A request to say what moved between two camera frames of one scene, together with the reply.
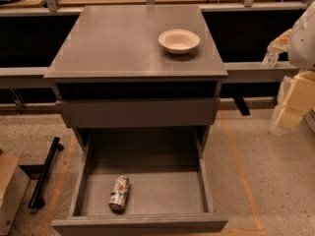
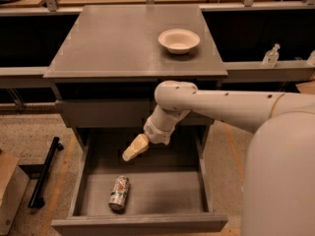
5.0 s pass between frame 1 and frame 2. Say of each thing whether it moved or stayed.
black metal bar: stayed
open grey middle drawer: stayed
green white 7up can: stayed
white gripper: moved
